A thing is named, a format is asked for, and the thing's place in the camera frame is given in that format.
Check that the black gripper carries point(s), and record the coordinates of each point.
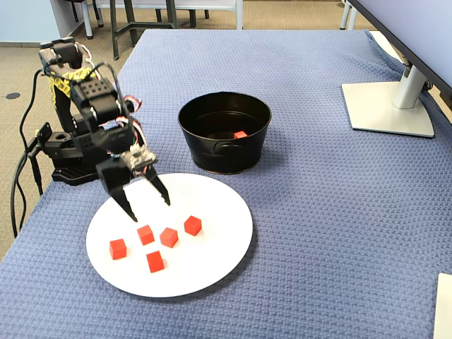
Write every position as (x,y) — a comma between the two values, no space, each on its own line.
(114,176)

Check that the red cube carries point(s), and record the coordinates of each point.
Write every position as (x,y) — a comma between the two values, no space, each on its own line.
(118,249)
(193,226)
(145,235)
(240,135)
(169,237)
(155,262)

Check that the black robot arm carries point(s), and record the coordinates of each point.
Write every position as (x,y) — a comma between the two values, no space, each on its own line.
(95,93)

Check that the white round plate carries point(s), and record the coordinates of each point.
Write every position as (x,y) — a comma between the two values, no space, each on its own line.
(212,254)

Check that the black metal bucket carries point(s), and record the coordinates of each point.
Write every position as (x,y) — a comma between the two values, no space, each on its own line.
(226,155)

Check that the black table clamp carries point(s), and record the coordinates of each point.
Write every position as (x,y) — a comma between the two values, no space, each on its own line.
(44,133)

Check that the black round floor outlet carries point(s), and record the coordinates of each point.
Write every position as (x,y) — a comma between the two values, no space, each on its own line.
(13,95)

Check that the blue woven tablecloth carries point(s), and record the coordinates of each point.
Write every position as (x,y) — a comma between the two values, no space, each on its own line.
(318,212)

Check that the dark chair legs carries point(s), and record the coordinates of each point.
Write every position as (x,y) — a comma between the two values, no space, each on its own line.
(100,17)
(192,17)

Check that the monitor with silver stand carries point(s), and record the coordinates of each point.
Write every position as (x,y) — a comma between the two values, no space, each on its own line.
(388,113)

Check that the white table legs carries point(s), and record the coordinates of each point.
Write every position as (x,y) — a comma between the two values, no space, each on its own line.
(343,17)

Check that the white flat object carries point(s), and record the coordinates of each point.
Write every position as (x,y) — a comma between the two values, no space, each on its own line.
(444,310)

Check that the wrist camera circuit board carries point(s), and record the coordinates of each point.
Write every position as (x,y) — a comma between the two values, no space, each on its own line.
(141,159)

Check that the grey metal stool frame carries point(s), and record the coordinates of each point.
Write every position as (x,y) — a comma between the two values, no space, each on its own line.
(114,35)

